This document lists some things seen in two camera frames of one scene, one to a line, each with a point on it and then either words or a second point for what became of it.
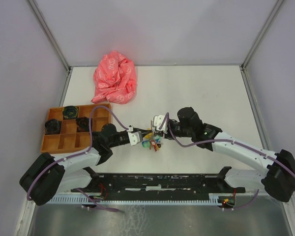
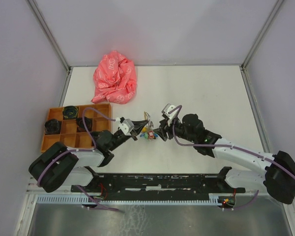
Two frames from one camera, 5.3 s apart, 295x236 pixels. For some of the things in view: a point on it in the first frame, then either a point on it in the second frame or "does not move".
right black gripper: x=167 y=135 does not move
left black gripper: x=142 y=131 → x=138 y=125
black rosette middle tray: x=82 y=123 does not move
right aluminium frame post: x=257 y=40 does not move
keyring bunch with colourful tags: x=152 y=140 → x=148 y=132
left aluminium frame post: x=51 y=36 does not move
